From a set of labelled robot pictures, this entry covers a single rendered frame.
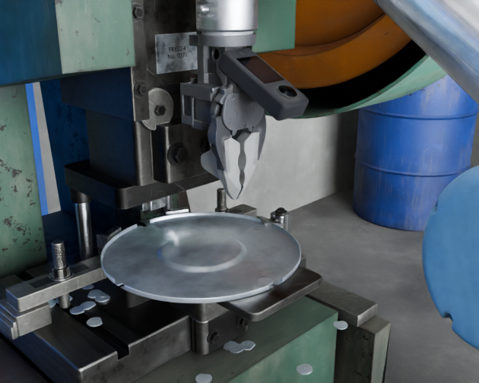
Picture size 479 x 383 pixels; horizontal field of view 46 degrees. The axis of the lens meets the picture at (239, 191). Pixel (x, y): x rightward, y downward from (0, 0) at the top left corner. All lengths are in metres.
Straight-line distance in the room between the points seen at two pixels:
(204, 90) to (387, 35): 0.37
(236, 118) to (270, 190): 2.26
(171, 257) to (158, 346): 0.12
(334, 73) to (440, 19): 0.47
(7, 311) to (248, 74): 0.45
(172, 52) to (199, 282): 0.31
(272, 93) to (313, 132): 2.49
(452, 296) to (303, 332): 0.54
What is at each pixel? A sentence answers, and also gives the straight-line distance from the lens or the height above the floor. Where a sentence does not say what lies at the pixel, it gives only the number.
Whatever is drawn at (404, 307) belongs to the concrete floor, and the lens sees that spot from 2.31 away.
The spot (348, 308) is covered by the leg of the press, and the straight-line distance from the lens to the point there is 0.99.
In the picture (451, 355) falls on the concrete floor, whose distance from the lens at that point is 2.09.
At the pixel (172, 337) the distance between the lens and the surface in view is 0.83.
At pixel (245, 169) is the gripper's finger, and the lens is 0.74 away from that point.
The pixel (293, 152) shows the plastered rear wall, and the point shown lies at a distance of 3.03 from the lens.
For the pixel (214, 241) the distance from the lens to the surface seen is 0.86.
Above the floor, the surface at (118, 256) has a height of 0.78.
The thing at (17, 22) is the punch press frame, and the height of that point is 1.11.
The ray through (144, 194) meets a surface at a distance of 0.81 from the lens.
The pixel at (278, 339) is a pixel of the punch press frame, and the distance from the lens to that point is 0.89.
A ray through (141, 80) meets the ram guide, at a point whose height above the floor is 1.04.
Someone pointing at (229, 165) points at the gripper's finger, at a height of 0.94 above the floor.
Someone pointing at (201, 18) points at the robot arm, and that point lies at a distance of 0.70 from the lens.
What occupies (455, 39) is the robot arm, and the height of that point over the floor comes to 1.10.
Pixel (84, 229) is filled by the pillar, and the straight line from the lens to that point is 0.93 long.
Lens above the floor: 1.15
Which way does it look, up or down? 20 degrees down
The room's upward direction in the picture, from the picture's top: straight up
